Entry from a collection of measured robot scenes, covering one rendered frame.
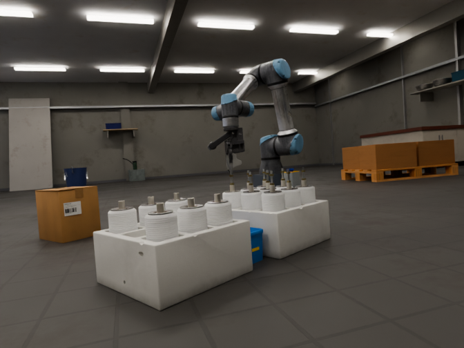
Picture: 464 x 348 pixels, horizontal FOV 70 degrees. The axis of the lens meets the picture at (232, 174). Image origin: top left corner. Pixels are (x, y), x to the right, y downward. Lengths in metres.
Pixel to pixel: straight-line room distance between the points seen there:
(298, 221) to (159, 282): 0.68
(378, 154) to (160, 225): 3.93
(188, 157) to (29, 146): 4.89
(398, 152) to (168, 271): 4.14
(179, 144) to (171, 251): 11.07
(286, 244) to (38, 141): 10.67
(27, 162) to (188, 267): 10.64
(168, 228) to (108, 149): 10.89
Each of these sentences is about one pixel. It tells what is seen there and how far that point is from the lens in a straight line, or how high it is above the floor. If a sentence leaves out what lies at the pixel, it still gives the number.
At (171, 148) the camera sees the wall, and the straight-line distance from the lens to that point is 11.94.
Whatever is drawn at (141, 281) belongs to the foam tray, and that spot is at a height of 0.07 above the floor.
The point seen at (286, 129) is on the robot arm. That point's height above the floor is 0.55.
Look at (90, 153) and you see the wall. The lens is 11.87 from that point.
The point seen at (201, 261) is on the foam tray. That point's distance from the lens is 1.05.
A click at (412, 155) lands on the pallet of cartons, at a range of 4.95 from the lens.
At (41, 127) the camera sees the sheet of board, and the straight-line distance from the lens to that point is 11.77.
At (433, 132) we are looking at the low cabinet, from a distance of 7.30.
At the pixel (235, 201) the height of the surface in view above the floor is 0.21.
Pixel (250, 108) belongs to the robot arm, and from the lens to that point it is 1.63.
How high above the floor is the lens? 0.39
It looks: 2 degrees down
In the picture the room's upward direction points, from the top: 4 degrees counter-clockwise
